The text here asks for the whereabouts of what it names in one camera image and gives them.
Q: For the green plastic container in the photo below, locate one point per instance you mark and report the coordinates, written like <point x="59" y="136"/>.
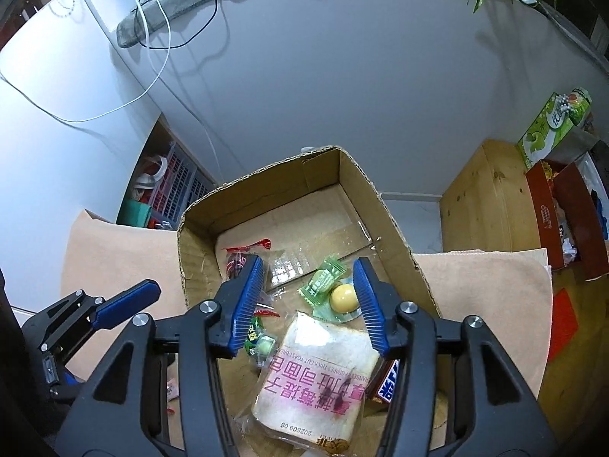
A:
<point x="135" y="214"/>

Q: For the green printed carton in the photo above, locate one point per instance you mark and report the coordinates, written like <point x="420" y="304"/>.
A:
<point x="542" y="135"/>

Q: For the brown cardboard box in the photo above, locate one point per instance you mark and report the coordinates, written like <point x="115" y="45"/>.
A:
<point x="200" y="262"/>

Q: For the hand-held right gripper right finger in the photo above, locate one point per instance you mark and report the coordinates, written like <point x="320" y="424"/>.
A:
<point x="368" y="304"/>

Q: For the sliced bread packet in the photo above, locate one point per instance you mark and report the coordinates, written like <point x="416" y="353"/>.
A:
<point x="314" y="381"/>

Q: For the lavender plastic basket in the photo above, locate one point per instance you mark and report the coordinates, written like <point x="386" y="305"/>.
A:
<point x="181" y="181"/>

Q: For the brown chocolate bar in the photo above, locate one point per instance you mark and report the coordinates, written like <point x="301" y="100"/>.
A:
<point x="386" y="383"/>

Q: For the red snack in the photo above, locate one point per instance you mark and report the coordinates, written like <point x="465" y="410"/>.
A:
<point x="235" y="266"/>

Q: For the red paper sheet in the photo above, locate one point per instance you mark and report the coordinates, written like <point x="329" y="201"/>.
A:
<point x="564" y="323"/>

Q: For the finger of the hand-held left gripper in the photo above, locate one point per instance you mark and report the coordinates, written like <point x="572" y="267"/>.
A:
<point x="128" y="302"/>

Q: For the grey cardboard box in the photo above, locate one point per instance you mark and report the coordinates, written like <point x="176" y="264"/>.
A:
<point x="578" y="145"/>

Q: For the small green candy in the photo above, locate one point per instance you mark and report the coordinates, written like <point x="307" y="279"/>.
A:
<point x="264" y="346"/>

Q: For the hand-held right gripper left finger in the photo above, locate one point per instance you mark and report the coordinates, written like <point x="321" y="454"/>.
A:
<point x="245" y="304"/>

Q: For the pink snack packet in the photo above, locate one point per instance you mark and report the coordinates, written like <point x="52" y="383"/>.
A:
<point x="172" y="389"/>

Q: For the red cardboard box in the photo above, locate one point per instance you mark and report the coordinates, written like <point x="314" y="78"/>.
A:
<point x="542" y="209"/>

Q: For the yellow round candy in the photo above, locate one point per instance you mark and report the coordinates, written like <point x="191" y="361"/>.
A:
<point x="343" y="297"/>

